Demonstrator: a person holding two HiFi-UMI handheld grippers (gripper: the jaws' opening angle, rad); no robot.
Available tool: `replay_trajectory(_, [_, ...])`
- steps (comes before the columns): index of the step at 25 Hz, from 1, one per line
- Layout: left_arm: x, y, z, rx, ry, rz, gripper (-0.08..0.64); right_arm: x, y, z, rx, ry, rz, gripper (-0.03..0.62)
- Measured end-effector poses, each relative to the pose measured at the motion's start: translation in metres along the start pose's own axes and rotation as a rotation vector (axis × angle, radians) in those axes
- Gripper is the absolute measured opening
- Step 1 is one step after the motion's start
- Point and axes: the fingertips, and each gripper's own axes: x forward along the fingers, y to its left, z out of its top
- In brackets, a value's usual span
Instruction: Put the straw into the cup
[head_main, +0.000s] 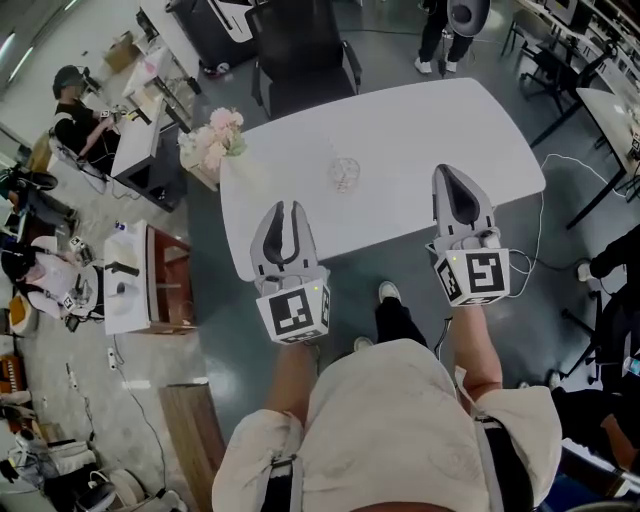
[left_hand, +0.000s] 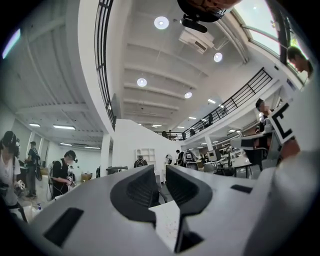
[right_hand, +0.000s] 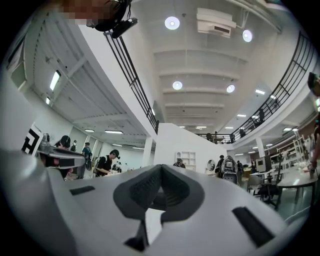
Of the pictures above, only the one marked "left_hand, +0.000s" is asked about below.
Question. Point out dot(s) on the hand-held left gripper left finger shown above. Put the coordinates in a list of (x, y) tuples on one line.
[(130, 200)]

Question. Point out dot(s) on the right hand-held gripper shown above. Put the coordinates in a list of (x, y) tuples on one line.
[(295, 200)]

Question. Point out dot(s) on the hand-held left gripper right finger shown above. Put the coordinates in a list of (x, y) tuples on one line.
[(190, 195)]

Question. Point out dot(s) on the person's right forearm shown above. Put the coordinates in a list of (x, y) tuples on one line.
[(290, 151)]

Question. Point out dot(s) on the black office chair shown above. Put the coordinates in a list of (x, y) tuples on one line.
[(162, 197)]

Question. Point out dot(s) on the grey chair with backpack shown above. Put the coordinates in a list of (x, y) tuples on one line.
[(190, 160)]

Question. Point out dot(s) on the white red-speckled sheet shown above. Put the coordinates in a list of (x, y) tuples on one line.
[(166, 225)]

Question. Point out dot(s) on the white cubby shelf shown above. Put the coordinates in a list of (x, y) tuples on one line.
[(146, 157)]

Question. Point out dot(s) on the white desk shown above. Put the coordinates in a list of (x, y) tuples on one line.
[(250, 141)]

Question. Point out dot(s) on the long rectangular ceiling light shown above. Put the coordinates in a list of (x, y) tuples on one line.
[(34, 124), (63, 127)]

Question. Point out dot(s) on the round ceiling light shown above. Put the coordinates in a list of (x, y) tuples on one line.
[(141, 82), (188, 95), (161, 23), (218, 57)]

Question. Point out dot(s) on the black straight balcony railing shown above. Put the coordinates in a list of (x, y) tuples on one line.
[(237, 100)]

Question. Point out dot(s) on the black curved balcony railing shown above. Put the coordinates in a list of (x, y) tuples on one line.
[(102, 62)]

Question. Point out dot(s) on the white ceiling air conditioner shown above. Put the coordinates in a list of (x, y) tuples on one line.
[(197, 40)]

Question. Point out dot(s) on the large skylight window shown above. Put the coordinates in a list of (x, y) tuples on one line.
[(262, 22)]

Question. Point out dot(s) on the person's head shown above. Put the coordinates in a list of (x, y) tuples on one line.
[(205, 3)]

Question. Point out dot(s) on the round wall mirror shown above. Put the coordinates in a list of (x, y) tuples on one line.
[(169, 159)]

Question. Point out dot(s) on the black head-mounted camera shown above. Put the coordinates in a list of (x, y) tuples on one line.
[(196, 22)]

